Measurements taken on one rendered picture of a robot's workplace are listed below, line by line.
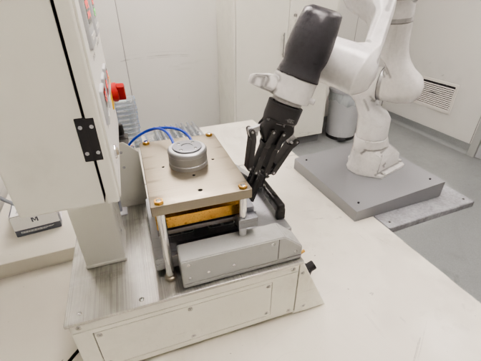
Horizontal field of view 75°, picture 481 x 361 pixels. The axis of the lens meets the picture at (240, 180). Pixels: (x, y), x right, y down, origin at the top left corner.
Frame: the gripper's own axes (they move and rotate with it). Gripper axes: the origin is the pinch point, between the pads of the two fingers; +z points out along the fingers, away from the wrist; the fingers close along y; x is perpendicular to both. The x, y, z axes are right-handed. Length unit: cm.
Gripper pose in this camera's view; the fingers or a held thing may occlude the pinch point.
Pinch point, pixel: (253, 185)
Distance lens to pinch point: 73.5
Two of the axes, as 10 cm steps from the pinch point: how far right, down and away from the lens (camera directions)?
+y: 8.9, 1.3, 4.4
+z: -3.2, 8.6, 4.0
